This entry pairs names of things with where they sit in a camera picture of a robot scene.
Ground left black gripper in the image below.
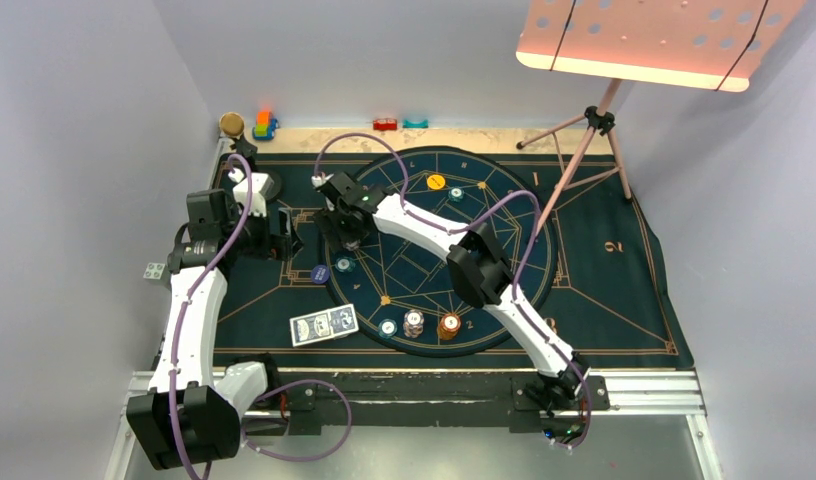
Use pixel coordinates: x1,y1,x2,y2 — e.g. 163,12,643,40
221,201,301,261

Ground teal chips seat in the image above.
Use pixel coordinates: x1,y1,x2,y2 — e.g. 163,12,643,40
334,257,356,273
447,187,465,203

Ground purple small blind button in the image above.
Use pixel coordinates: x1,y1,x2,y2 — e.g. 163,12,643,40
310,264,331,285

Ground yellow big blind button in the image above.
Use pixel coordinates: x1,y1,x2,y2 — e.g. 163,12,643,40
426,173,447,191

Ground teal poker chip stack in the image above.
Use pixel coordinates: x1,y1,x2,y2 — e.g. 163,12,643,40
377,318,399,338

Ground pink blue poker chip stack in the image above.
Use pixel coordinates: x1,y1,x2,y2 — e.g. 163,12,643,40
403,309,425,338

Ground orange poker chip stack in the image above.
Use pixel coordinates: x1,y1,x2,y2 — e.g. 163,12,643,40
437,313,462,341

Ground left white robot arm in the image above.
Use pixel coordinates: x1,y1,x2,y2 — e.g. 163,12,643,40
126,169,302,470

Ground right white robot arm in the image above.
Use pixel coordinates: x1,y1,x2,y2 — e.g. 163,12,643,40
311,172,588,407

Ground round blue poker mat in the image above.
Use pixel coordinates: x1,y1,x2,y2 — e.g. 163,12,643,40
319,146,557,358

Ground red toy block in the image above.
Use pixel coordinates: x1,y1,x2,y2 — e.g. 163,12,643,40
372,117,399,131

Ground blue playing card deck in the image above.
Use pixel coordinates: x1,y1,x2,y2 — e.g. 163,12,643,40
289,304,359,348

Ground grey lego brick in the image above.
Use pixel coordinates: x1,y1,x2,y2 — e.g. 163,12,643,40
143,262,169,286

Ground teal toy block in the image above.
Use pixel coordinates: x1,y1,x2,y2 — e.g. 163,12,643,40
402,117,429,129

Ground orange green blue toy blocks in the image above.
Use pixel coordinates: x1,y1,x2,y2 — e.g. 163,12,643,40
252,110,278,141

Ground dark green rectangular poker mat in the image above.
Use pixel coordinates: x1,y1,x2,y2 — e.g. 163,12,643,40
214,153,694,369

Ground pink music stand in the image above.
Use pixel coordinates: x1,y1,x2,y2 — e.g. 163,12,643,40
515,0,805,226

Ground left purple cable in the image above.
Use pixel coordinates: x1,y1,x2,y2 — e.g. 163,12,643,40
166,153,353,480

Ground purple cable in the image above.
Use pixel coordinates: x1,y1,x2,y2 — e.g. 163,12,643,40
313,132,593,452
166,153,353,480

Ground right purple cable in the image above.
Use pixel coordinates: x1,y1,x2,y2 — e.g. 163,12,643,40
313,132,593,452

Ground black aluminium mounting rail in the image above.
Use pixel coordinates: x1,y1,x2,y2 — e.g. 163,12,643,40
244,369,610,437

